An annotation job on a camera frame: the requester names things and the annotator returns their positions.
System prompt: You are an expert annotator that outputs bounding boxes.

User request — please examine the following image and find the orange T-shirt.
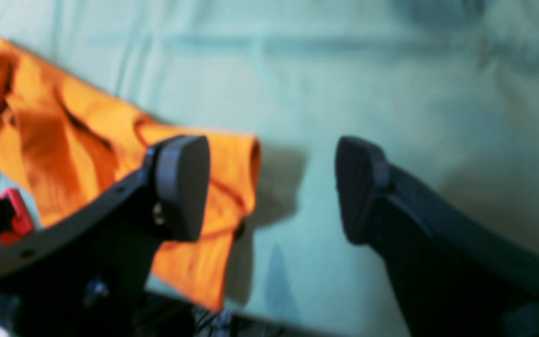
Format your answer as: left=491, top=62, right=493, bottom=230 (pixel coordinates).
left=0, top=37, right=262, bottom=311

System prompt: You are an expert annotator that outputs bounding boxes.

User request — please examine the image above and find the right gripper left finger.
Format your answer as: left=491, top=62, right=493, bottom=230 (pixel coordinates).
left=0, top=136, right=211, bottom=337

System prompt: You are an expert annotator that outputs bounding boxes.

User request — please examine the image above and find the green table cloth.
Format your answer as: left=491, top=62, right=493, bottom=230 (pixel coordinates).
left=0, top=0, right=539, bottom=337

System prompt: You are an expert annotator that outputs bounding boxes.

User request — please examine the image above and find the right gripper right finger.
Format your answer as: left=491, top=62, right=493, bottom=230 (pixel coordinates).
left=335, top=136, right=539, bottom=337

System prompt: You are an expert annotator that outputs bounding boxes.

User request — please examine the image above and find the blue clamp at centre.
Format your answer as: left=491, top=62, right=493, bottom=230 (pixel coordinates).
left=0, top=188, right=36, bottom=249

